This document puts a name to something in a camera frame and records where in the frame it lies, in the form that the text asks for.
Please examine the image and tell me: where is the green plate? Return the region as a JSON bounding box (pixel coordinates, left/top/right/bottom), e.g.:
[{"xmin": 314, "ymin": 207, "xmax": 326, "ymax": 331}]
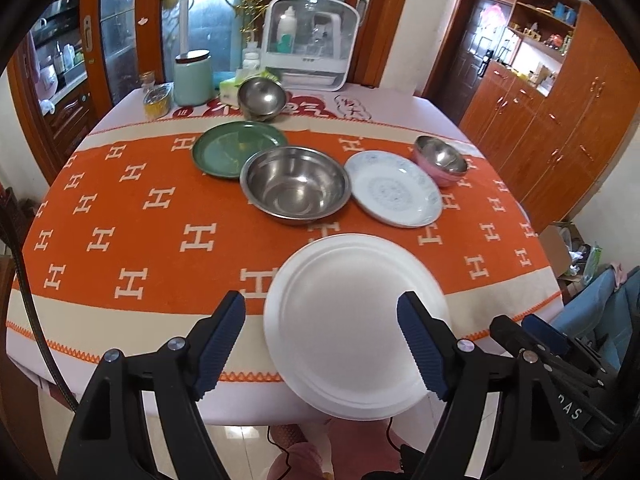
[{"xmin": 192, "ymin": 121, "xmax": 289, "ymax": 180}]

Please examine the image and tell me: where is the pink garment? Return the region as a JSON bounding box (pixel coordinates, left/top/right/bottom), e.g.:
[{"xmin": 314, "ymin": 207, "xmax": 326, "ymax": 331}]
[{"xmin": 267, "ymin": 417, "xmax": 401, "ymax": 480}]

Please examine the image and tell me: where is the cardboard box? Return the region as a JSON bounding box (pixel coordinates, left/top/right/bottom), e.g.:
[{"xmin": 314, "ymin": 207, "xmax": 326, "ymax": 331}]
[{"xmin": 537, "ymin": 220, "xmax": 583, "ymax": 286}]

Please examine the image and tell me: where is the white red printed cloth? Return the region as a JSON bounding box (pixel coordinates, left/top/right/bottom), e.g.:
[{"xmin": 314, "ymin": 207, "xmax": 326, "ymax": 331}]
[{"xmin": 100, "ymin": 82, "xmax": 481, "ymax": 161}]

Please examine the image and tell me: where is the large steel bowl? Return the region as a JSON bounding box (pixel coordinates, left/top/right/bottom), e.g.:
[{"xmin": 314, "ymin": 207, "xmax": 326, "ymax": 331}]
[{"xmin": 239, "ymin": 146, "xmax": 352, "ymax": 226}]

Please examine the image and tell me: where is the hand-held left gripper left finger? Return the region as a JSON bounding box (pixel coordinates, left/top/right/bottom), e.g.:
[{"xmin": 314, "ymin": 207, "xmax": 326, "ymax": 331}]
[{"xmin": 57, "ymin": 290, "xmax": 247, "ymax": 480}]

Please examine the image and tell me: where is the white countertop sterilizer cabinet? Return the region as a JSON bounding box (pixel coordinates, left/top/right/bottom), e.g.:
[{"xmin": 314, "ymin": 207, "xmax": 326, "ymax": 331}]
[{"xmin": 261, "ymin": 0, "xmax": 361, "ymax": 92}]

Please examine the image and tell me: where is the orange patterned tablecloth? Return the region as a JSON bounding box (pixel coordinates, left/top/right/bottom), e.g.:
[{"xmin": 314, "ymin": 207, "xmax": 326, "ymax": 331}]
[{"xmin": 5, "ymin": 110, "xmax": 563, "ymax": 423}]

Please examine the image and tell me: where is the small white bottle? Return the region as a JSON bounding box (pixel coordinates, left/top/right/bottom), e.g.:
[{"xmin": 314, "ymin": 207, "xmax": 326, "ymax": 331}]
[{"xmin": 241, "ymin": 40, "xmax": 263, "ymax": 71}]

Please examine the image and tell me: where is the white bottle with green label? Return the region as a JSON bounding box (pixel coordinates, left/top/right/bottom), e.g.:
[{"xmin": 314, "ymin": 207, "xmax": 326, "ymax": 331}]
[{"xmin": 276, "ymin": 6, "xmax": 296, "ymax": 55}]

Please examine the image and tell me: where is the small steel bowl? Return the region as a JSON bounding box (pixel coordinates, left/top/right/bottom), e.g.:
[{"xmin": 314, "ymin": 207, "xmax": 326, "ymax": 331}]
[{"xmin": 236, "ymin": 77, "xmax": 287, "ymax": 122}]

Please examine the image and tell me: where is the glass jar with yellow contents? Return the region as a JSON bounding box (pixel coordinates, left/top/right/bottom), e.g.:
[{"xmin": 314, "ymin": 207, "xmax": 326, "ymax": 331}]
[{"xmin": 141, "ymin": 71, "xmax": 174, "ymax": 120}]

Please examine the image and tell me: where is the white upright tube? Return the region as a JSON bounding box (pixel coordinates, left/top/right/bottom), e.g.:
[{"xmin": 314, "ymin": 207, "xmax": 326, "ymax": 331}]
[{"xmin": 179, "ymin": 0, "xmax": 192, "ymax": 56}]

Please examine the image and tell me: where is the dark wooden door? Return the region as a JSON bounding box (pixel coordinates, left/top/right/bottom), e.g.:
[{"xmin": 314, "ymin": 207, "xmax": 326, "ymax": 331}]
[{"xmin": 422, "ymin": 0, "xmax": 521, "ymax": 113}]

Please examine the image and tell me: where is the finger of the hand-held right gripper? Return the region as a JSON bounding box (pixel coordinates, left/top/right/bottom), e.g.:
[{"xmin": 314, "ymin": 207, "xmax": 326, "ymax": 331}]
[
  {"xmin": 522, "ymin": 313, "xmax": 572, "ymax": 358},
  {"xmin": 489, "ymin": 315, "xmax": 551, "ymax": 368}
]

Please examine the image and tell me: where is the mint green canister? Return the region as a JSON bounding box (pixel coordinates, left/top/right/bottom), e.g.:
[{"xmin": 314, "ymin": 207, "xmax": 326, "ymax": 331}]
[{"xmin": 173, "ymin": 49, "xmax": 212, "ymax": 108}]

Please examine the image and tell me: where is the wooden wall cabinet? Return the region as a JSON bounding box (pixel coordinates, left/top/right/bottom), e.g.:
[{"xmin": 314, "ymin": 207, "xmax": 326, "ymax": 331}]
[{"xmin": 457, "ymin": 0, "xmax": 640, "ymax": 241}]

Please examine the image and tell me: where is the person's blue jeans leg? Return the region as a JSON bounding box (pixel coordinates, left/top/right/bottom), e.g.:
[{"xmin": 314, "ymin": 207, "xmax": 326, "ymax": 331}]
[{"xmin": 560, "ymin": 265, "xmax": 640, "ymax": 356}]

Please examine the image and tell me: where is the black cable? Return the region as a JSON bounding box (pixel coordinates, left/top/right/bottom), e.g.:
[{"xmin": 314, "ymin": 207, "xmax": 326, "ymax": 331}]
[{"xmin": 0, "ymin": 200, "xmax": 81, "ymax": 411}]

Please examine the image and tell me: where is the pink steel-lined bowl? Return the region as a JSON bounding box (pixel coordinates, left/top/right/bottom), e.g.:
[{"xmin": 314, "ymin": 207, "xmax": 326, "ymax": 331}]
[{"xmin": 412, "ymin": 135, "xmax": 469, "ymax": 188}]

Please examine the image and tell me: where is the plain white plate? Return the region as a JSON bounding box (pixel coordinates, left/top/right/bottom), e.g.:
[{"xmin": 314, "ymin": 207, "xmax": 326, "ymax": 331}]
[{"xmin": 262, "ymin": 233, "xmax": 451, "ymax": 420}]

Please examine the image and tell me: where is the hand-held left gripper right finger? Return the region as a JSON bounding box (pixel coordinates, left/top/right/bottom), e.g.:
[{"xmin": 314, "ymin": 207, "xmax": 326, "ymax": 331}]
[{"xmin": 396, "ymin": 291, "xmax": 588, "ymax": 480}]

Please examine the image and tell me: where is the white patterned plate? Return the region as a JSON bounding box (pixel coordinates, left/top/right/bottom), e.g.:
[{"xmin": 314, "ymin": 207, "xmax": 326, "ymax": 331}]
[{"xmin": 344, "ymin": 150, "xmax": 444, "ymax": 228}]

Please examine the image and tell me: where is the green tissue pack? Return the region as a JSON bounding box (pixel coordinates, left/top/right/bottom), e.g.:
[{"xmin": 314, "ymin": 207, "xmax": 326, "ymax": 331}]
[{"xmin": 218, "ymin": 76, "xmax": 251, "ymax": 107}]

